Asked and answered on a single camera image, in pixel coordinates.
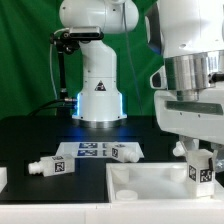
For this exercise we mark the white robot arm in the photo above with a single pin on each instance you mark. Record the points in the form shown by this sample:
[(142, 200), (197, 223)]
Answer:
[(189, 87)]

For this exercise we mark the white square table top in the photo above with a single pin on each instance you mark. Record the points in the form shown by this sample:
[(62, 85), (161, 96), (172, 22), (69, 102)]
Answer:
[(147, 181)]

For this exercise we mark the black camera on stand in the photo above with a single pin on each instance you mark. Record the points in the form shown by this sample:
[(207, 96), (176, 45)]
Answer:
[(67, 41)]

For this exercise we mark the white left wall block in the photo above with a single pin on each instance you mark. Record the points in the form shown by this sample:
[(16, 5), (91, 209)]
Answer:
[(3, 178)]

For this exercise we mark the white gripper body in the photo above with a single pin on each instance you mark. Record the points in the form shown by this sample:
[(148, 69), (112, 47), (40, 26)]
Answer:
[(199, 114)]

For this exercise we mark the white tag sheet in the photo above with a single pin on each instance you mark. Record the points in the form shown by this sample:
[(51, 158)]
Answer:
[(95, 149)]

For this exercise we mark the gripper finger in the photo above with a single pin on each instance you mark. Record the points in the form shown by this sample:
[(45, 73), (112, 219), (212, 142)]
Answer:
[(188, 144), (218, 157)]

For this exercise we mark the white front wall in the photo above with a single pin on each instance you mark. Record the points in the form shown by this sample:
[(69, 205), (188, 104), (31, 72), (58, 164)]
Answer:
[(155, 212)]

